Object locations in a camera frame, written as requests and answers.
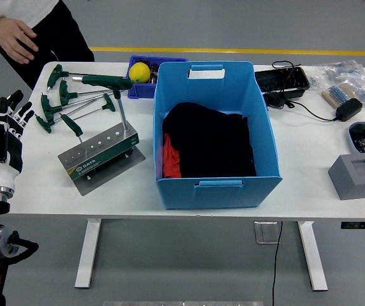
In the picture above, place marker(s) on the person's right hand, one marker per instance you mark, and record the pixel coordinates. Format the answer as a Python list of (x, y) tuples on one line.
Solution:
[(15, 38)]

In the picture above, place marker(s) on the green silver wrench stand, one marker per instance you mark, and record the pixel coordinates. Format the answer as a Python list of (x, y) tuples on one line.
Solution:
[(106, 153)]

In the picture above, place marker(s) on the large blue plastic box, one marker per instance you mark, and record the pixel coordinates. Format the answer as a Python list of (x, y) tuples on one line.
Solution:
[(217, 194)]

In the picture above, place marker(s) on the person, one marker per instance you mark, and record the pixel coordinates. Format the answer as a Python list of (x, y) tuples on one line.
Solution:
[(61, 35)]

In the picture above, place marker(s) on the white table leg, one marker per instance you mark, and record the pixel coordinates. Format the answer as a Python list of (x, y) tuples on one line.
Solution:
[(88, 255), (313, 255)]

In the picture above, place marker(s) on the yellow lemon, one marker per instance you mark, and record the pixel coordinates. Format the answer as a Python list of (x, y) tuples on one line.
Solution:
[(139, 72)]

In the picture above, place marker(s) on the small dark blue bin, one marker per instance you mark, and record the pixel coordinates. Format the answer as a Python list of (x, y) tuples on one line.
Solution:
[(139, 90)]

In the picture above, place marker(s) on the dark brown cylindrical part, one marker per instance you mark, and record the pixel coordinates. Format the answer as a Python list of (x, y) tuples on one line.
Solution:
[(154, 72)]

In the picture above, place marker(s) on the red cloth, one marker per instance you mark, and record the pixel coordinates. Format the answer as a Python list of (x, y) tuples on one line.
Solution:
[(171, 162)]

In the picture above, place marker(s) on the black cloth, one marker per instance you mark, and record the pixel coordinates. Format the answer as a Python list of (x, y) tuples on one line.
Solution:
[(214, 143)]

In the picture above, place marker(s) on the black flat device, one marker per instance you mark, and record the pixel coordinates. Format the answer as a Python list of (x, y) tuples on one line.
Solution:
[(275, 100)]

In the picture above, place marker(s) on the black plastic tray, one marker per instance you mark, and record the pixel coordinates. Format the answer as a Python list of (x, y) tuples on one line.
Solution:
[(281, 79)]

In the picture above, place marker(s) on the metal floor outlet plate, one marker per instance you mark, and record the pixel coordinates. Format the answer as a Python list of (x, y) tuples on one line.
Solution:
[(265, 232)]

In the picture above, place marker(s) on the taped resistor strip bundle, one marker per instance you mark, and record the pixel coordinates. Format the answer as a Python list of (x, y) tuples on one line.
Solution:
[(335, 95)]

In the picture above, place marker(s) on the clear plastic parts bag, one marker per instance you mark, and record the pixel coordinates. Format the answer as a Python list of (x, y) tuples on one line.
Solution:
[(345, 71)]

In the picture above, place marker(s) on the black power adapter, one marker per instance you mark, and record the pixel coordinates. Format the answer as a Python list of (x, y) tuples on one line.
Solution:
[(348, 109)]

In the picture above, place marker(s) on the grey block with square recess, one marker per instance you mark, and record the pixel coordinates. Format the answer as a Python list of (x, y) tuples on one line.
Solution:
[(348, 181)]

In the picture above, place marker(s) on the black table control panel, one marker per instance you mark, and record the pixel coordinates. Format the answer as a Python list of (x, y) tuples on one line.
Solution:
[(362, 225)]

